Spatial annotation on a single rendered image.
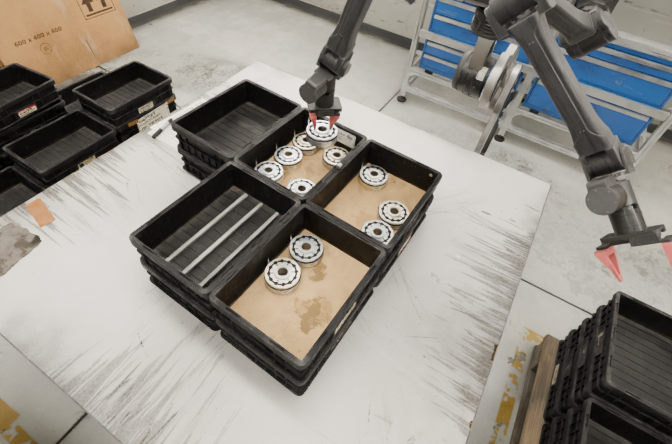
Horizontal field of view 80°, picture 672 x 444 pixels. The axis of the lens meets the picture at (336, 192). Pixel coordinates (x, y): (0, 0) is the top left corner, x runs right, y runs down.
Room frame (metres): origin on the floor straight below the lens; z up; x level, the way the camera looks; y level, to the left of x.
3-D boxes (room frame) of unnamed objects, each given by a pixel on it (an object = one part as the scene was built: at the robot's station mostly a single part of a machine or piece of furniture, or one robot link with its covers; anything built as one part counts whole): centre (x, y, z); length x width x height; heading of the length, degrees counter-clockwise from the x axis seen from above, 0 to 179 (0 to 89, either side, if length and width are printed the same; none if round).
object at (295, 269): (0.60, 0.12, 0.86); 0.10 x 0.10 x 0.01
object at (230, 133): (1.21, 0.39, 0.87); 0.40 x 0.30 x 0.11; 151
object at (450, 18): (2.71, -0.82, 0.60); 0.72 x 0.03 x 0.56; 64
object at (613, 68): (2.35, -1.54, 0.60); 0.72 x 0.03 x 0.56; 64
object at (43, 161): (1.42, 1.37, 0.31); 0.40 x 0.30 x 0.34; 154
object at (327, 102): (1.03, 0.07, 1.17); 0.10 x 0.07 x 0.07; 105
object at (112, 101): (1.78, 1.19, 0.37); 0.40 x 0.30 x 0.45; 154
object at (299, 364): (0.57, 0.06, 0.92); 0.40 x 0.30 x 0.02; 151
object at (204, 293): (0.71, 0.32, 0.92); 0.40 x 0.30 x 0.02; 151
